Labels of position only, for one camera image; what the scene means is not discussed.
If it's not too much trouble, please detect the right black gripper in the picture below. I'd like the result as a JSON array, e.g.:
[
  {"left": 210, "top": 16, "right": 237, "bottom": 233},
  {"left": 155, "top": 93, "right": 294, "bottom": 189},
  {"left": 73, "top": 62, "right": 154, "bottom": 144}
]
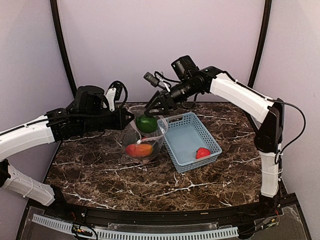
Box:
[{"left": 144, "top": 77, "right": 201, "bottom": 115}]

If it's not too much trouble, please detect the black front rail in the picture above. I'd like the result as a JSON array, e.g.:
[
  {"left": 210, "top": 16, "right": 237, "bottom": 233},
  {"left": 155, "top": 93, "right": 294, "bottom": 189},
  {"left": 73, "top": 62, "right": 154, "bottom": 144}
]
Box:
[{"left": 42, "top": 199, "right": 283, "bottom": 226}]

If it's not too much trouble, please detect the black frame post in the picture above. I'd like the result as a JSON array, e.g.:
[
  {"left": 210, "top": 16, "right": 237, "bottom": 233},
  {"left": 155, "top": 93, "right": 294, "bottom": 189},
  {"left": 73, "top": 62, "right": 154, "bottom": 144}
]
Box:
[
  {"left": 50, "top": 0, "right": 77, "bottom": 97},
  {"left": 247, "top": 0, "right": 272, "bottom": 88}
]

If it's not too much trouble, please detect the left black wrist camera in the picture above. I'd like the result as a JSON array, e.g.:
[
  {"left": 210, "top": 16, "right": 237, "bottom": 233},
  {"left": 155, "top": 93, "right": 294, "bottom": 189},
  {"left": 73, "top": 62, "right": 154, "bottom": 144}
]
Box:
[{"left": 74, "top": 85, "right": 105, "bottom": 113}]

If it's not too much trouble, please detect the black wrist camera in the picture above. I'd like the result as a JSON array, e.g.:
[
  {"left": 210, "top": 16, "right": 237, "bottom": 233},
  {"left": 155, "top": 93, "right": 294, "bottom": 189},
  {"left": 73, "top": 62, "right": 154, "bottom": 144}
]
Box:
[
  {"left": 171, "top": 55, "right": 200, "bottom": 81},
  {"left": 74, "top": 85, "right": 105, "bottom": 113}
]

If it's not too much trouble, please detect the light blue plastic basket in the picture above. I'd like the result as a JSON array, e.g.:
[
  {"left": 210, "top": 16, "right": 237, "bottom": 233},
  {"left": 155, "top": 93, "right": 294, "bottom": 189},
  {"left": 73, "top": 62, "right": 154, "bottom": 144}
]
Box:
[{"left": 163, "top": 112, "right": 222, "bottom": 173}]

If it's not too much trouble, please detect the red apple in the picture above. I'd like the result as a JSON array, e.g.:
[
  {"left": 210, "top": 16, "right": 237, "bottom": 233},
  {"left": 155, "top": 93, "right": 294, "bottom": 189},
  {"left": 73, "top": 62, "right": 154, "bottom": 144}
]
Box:
[{"left": 195, "top": 147, "right": 211, "bottom": 160}]

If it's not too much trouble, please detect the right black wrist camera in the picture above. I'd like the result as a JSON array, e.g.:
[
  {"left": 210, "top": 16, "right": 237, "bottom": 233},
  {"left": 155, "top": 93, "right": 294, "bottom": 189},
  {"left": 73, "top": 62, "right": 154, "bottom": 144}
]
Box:
[{"left": 171, "top": 55, "right": 200, "bottom": 81}]

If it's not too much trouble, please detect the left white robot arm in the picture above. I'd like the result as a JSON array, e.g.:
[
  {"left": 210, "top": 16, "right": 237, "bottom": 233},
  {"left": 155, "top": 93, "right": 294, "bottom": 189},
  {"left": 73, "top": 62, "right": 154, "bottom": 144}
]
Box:
[{"left": 0, "top": 80, "right": 135, "bottom": 218}]

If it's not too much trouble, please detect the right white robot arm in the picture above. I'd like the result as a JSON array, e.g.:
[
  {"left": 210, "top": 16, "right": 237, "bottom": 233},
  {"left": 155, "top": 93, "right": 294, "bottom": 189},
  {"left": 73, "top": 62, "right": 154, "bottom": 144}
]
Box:
[{"left": 144, "top": 63, "right": 286, "bottom": 217}]

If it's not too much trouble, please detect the clear zip top bag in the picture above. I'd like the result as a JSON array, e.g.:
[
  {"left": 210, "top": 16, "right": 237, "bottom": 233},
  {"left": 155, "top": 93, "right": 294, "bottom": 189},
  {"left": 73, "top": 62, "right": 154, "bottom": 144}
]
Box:
[{"left": 119, "top": 104, "right": 169, "bottom": 164}]

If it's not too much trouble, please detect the orange persimmon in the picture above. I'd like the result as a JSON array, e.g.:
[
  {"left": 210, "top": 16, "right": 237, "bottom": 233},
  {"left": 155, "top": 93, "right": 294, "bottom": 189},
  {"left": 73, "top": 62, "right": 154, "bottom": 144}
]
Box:
[{"left": 125, "top": 143, "right": 153, "bottom": 158}]

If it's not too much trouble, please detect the right black frame post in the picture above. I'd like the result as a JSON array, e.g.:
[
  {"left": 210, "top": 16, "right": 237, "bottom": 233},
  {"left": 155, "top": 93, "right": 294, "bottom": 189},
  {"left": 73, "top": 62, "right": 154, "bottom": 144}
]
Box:
[{"left": 247, "top": 0, "right": 272, "bottom": 88}]

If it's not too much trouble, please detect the green pepper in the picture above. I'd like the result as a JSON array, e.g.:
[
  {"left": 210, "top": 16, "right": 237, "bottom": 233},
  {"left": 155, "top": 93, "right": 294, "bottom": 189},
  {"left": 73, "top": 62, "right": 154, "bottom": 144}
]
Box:
[{"left": 135, "top": 114, "right": 158, "bottom": 134}]

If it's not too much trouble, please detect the white slotted cable duct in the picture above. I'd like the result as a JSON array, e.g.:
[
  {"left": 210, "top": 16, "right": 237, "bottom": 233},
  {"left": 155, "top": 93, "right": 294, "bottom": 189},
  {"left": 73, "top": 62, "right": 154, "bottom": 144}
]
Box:
[{"left": 32, "top": 214, "right": 239, "bottom": 240}]

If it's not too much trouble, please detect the left black frame post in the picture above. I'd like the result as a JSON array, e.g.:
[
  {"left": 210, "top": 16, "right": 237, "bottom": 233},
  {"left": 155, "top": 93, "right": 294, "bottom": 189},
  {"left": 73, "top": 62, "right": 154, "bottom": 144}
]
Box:
[{"left": 50, "top": 0, "right": 77, "bottom": 97}]

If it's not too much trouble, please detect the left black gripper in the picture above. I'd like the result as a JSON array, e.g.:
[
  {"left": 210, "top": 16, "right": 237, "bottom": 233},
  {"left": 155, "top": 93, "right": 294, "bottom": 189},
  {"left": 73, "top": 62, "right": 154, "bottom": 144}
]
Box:
[{"left": 80, "top": 106, "right": 134, "bottom": 133}]

